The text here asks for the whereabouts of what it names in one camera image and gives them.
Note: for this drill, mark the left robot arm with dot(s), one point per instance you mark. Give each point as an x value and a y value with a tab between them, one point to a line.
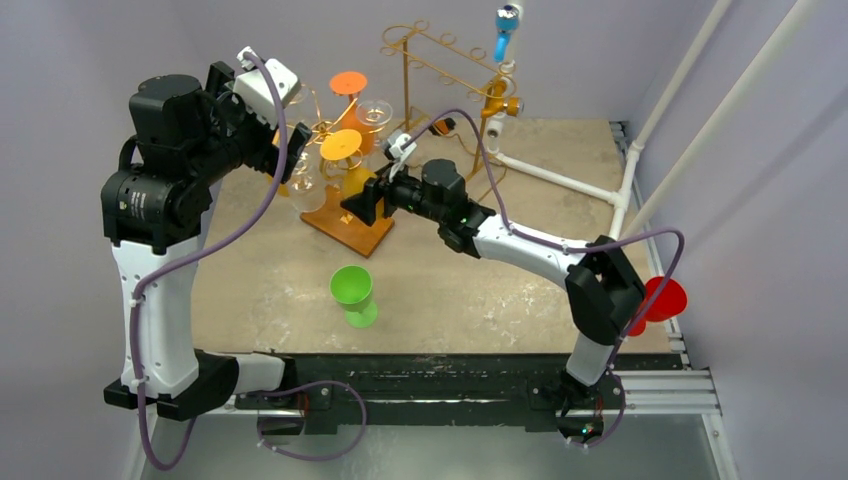
189	134

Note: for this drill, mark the gold rectangular wire rack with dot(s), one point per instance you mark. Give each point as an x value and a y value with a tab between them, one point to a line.
452	66

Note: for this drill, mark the gold scroll glass rack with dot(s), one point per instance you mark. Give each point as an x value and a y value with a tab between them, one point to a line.
332	220

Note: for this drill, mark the clear glass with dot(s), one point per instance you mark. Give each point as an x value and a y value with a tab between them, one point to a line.
372	117
306	185

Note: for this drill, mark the white pvc pipe frame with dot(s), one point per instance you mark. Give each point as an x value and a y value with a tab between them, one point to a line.
722	97

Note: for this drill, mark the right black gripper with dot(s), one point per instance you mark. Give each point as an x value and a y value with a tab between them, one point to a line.
380	196

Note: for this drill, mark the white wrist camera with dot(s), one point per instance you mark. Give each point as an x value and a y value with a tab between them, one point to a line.
398	147
259	80

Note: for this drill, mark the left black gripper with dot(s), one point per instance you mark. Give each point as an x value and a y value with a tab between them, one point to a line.
267	155

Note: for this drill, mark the orange pipe fitting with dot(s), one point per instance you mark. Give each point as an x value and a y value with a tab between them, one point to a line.
499	98

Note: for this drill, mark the yellow goblet front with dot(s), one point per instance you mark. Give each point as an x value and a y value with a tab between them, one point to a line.
342	158

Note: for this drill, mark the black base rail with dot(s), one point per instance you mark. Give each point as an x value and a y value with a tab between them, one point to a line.
530	391

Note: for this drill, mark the clear glass front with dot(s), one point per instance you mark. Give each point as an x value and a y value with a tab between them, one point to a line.
372	117

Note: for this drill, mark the small orange black object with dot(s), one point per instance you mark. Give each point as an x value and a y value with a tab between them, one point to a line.
442	127

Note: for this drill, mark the red plastic goblet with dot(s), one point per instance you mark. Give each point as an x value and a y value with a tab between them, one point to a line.
671	301

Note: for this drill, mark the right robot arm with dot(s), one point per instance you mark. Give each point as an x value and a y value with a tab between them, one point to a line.
603	289

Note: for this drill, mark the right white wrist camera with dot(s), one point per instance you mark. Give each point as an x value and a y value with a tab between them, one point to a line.
398	147

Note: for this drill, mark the green plastic goblet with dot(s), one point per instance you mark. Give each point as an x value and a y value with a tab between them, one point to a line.
352	289

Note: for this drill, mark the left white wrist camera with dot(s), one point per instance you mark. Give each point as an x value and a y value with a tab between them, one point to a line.
259	80

